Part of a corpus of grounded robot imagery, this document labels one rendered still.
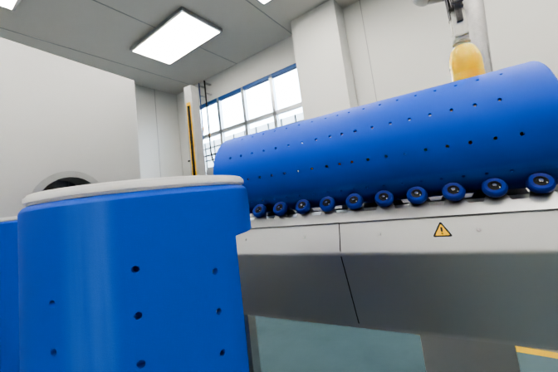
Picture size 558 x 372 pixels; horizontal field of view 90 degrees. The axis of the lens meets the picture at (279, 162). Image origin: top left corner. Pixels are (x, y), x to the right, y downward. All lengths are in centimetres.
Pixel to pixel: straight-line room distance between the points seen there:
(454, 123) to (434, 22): 324
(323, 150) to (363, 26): 349
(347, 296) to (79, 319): 64
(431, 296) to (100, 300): 66
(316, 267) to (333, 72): 316
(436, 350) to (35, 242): 131
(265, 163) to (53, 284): 60
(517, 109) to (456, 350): 94
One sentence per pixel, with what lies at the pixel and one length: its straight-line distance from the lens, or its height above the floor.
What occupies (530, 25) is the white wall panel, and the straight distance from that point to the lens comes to 381.
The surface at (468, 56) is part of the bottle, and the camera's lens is 87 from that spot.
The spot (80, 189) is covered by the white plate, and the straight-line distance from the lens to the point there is 34.
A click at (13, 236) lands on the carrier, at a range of 109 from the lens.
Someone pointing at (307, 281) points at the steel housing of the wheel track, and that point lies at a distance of 85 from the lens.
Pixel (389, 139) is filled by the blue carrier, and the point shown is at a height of 110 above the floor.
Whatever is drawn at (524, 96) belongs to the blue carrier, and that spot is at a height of 113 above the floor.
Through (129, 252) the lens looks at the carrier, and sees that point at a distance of 32.
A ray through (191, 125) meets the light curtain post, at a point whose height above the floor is 146.
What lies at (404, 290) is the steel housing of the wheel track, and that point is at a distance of 78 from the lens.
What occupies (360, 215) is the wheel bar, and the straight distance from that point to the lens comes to 75.
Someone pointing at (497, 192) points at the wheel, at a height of 95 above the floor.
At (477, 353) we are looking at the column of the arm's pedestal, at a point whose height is 36.
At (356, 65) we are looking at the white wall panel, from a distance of 399.
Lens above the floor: 100
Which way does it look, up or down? 7 degrees up
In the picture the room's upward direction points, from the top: 7 degrees counter-clockwise
